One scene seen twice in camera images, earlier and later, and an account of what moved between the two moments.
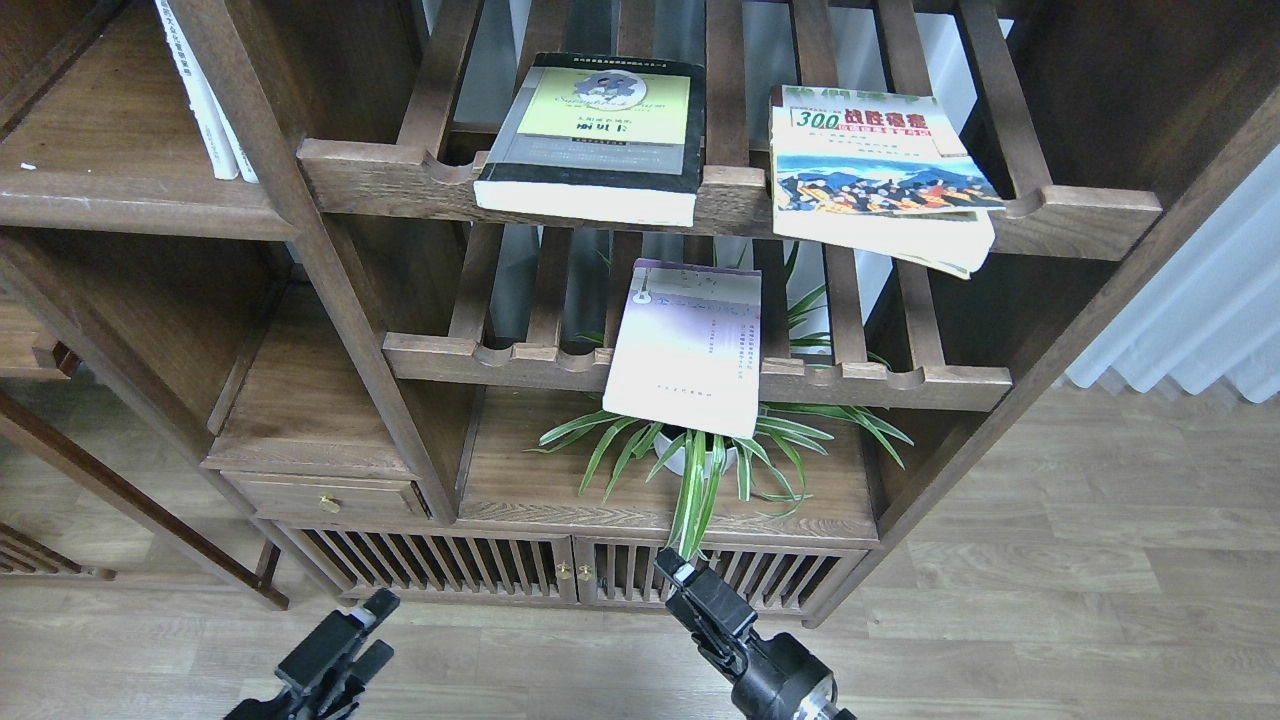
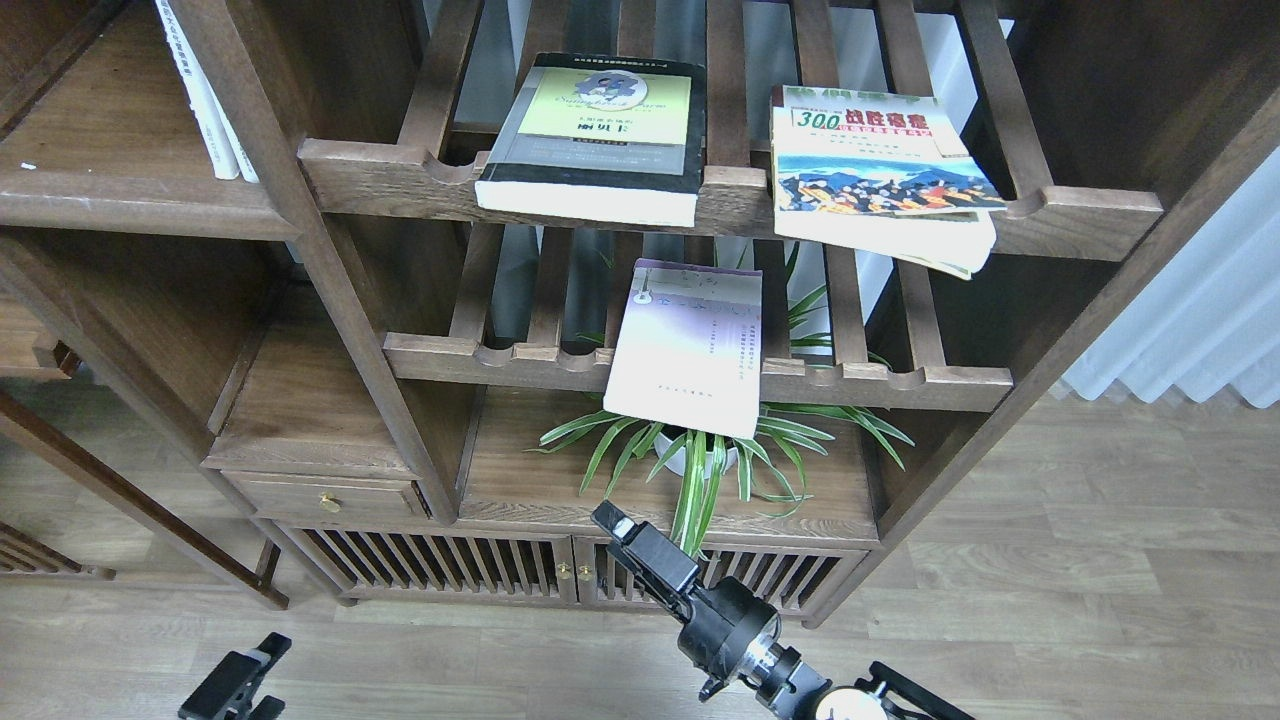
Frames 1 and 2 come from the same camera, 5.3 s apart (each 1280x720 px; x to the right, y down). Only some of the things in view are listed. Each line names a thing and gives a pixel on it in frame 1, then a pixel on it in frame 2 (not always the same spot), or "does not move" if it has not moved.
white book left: (221, 152) does not move
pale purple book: (686, 348) does not move
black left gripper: (324, 645) → (226, 692)
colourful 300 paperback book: (880, 173) does not move
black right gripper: (784, 680) → (728, 626)
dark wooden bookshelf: (683, 304) does not move
